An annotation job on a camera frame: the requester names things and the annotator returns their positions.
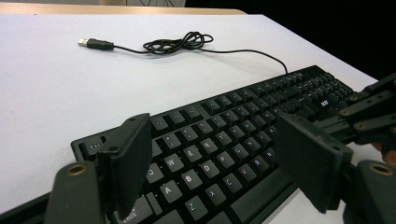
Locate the black keyboard cable with plug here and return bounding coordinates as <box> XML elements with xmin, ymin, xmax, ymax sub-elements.
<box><xmin>78</xmin><ymin>31</ymin><xmax>289</xmax><ymax>75</ymax></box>

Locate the white board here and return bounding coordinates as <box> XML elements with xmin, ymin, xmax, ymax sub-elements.
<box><xmin>0</xmin><ymin>13</ymin><xmax>396</xmax><ymax>224</ymax></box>

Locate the black computer keyboard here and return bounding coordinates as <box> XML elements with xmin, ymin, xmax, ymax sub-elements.
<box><xmin>70</xmin><ymin>64</ymin><xmax>357</xmax><ymax>224</ymax></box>

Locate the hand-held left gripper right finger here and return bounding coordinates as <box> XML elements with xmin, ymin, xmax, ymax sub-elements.
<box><xmin>274</xmin><ymin>112</ymin><xmax>354</xmax><ymax>214</ymax></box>

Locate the wooden table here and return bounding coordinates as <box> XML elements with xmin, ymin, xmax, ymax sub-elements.
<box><xmin>0</xmin><ymin>2</ymin><xmax>248</xmax><ymax>16</ymax></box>

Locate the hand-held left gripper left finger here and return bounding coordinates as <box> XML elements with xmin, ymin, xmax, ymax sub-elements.
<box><xmin>96</xmin><ymin>112</ymin><xmax>153</xmax><ymax>220</ymax></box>

